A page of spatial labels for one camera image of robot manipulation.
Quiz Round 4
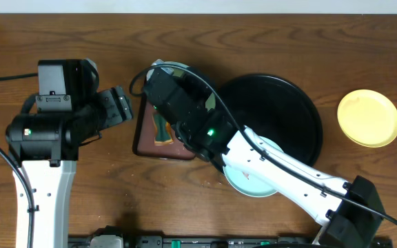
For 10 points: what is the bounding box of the green plate with stain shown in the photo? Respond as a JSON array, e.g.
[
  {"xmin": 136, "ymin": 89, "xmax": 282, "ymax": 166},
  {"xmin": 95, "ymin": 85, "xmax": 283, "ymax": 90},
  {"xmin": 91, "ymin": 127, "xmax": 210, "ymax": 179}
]
[{"xmin": 145, "ymin": 59, "xmax": 217, "ymax": 113}]

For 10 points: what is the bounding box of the round black tray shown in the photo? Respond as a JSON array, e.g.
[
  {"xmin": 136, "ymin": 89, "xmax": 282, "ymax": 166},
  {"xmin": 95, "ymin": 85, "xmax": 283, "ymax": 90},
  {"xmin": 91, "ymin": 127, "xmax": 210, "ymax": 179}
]
[{"xmin": 201, "ymin": 72, "xmax": 324, "ymax": 173}]

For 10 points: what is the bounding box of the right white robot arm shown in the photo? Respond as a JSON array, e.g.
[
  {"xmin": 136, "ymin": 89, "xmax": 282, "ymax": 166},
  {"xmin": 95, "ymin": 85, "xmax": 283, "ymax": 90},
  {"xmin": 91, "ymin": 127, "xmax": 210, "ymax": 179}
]
[{"xmin": 142, "ymin": 63, "xmax": 384, "ymax": 247}]

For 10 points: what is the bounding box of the green yellow sponge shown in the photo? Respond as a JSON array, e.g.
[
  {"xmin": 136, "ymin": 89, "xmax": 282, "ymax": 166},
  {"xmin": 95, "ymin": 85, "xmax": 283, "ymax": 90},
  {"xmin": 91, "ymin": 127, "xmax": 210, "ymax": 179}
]
[{"xmin": 153, "ymin": 112, "xmax": 173, "ymax": 145}]

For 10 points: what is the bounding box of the yellow plate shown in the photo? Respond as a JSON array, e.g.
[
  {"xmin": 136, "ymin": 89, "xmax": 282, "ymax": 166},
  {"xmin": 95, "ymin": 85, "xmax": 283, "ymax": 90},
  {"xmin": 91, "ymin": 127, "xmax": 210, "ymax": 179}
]
[{"xmin": 336, "ymin": 89, "xmax": 397, "ymax": 148}]

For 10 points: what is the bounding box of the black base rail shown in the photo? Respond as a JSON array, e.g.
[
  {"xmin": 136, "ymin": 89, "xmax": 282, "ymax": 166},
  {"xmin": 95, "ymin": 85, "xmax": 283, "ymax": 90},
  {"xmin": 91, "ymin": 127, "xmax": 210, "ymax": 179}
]
[{"xmin": 67, "ymin": 226, "xmax": 312, "ymax": 248}]

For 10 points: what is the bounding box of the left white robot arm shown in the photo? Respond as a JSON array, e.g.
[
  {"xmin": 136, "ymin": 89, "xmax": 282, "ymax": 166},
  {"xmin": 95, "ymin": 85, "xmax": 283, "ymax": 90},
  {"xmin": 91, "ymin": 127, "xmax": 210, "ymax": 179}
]
[{"xmin": 6, "ymin": 86, "xmax": 132, "ymax": 247}]

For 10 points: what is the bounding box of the rectangular black water tray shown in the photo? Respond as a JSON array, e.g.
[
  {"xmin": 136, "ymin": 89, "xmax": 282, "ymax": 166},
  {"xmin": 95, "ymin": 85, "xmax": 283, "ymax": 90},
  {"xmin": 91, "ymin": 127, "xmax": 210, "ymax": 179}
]
[{"xmin": 133, "ymin": 96, "xmax": 195, "ymax": 161}]

